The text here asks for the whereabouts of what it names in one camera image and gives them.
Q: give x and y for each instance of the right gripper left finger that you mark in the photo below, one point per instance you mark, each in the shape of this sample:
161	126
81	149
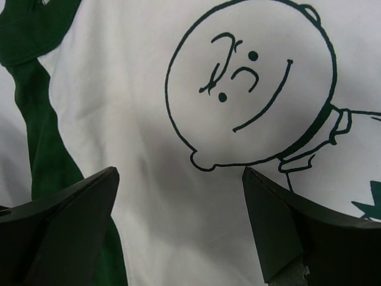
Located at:
56	240

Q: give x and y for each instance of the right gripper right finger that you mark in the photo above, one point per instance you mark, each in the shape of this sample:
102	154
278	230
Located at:
300	242

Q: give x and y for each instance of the white and green t shirt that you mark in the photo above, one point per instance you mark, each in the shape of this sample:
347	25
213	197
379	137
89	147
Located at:
181	97

